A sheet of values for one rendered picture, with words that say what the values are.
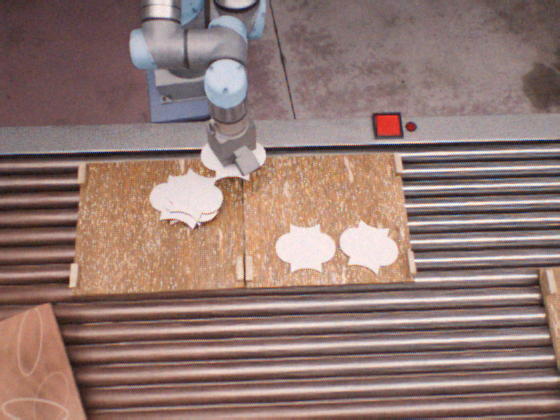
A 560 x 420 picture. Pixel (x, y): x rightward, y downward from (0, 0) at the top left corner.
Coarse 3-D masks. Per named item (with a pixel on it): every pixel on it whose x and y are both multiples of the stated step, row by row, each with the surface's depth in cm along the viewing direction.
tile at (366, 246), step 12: (360, 228) 150; (372, 228) 150; (348, 240) 149; (360, 240) 149; (372, 240) 149; (384, 240) 149; (348, 252) 147; (360, 252) 148; (372, 252) 148; (384, 252) 148; (396, 252) 148; (348, 264) 147; (360, 264) 146; (372, 264) 146; (384, 264) 147
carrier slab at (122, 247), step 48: (96, 192) 153; (144, 192) 154; (240, 192) 154; (96, 240) 148; (144, 240) 149; (192, 240) 149; (240, 240) 149; (96, 288) 144; (144, 288) 144; (192, 288) 144; (240, 288) 145
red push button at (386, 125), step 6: (378, 120) 164; (384, 120) 164; (390, 120) 164; (396, 120) 164; (378, 126) 163; (384, 126) 163; (390, 126) 163; (396, 126) 164; (378, 132) 163; (384, 132) 163; (390, 132) 163; (396, 132) 163
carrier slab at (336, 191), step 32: (288, 160) 158; (320, 160) 158; (352, 160) 158; (384, 160) 159; (256, 192) 154; (288, 192) 154; (320, 192) 155; (352, 192) 155; (384, 192) 155; (256, 224) 151; (288, 224) 151; (320, 224) 151; (352, 224) 151; (384, 224) 152; (256, 256) 148; (256, 288) 145
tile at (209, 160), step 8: (256, 144) 137; (208, 152) 136; (256, 152) 137; (264, 152) 137; (208, 160) 136; (216, 160) 136; (264, 160) 136; (208, 168) 135; (216, 168) 135; (224, 168) 135; (232, 168) 135; (216, 176) 134; (224, 176) 134; (232, 176) 134; (240, 176) 134; (248, 176) 134
